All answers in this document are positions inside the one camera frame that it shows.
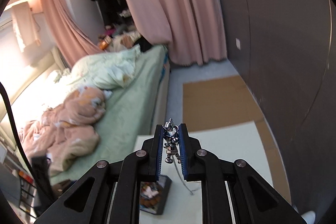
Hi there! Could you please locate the pile of beaded bracelets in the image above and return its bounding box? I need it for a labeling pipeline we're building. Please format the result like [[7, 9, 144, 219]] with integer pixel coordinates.
[[140, 182, 161, 207]]

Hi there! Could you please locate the white side table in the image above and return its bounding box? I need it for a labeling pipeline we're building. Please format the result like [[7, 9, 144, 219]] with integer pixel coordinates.
[[134, 121, 293, 224]]

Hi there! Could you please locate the wide pink curtain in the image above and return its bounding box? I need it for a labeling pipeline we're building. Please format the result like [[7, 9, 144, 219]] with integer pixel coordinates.
[[110, 0, 228, 67]]

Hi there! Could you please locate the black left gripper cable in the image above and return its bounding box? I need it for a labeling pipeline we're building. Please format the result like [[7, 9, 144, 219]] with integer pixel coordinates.
[[0, 82, 36, 188]]

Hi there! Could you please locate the hanging pink cloth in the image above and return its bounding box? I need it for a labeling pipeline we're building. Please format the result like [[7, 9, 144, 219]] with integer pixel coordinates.
[[10, 2, 41, 52]]

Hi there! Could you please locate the light green duvet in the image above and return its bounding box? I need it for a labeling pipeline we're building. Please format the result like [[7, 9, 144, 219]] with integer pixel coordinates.
[[67, 46, 141, 90]]

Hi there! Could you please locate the black gift box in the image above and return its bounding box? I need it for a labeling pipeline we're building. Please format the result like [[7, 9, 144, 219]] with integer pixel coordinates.
[[139, 175, 173, 214]]

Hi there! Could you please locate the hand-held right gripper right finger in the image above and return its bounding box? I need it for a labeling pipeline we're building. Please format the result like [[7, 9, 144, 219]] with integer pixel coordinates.
[[178, 123, 306, 224]]

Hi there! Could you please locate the bed with green sheet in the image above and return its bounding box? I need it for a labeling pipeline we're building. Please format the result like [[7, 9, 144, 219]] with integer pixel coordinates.
[[50, 44, 171, 182]]

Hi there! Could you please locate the pale bed headboard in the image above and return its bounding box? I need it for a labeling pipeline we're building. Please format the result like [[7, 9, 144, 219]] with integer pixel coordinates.
[[0, 46, 66, 119]]

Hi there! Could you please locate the peach fleece blanket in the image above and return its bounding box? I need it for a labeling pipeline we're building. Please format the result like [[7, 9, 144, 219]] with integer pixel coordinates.
[[18, 86, 107, 177]]

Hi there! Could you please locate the tied-back pink curtain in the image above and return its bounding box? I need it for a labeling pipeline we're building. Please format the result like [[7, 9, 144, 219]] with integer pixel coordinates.
[[39, 0, 104, 68]]

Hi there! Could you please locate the silver figure pendant necklace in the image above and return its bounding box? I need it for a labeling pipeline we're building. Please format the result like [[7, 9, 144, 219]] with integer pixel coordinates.
[[163, 117, 195, 196]]

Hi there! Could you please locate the flat cardboard sheet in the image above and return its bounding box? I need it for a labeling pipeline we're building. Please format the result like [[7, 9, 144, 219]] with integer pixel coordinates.
[[182, 75, 285, 188]]

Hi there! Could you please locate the clutter on far table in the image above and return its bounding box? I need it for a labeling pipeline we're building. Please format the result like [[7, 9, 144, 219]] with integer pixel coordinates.
[[97, 10, 143, 52]]

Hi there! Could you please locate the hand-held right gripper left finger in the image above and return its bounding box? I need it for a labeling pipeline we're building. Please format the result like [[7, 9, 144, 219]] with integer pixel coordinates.
[[34, 124, 165, 224]]

